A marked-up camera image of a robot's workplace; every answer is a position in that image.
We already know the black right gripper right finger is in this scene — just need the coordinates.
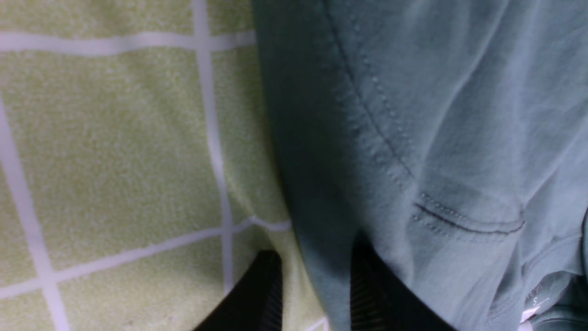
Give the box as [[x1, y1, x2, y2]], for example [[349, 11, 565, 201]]
[[350, 237, 454, 331]]

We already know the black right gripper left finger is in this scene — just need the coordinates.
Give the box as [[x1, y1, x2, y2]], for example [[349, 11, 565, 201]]
[[196, 250, 283, 331]]

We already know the green long sleeve shirt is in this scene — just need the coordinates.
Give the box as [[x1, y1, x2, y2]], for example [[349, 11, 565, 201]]
[[252, 0, 587, 331]]

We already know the green checkered tablecloth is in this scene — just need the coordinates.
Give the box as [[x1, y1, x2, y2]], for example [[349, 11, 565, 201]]
[[1, 0, 332, 331]]

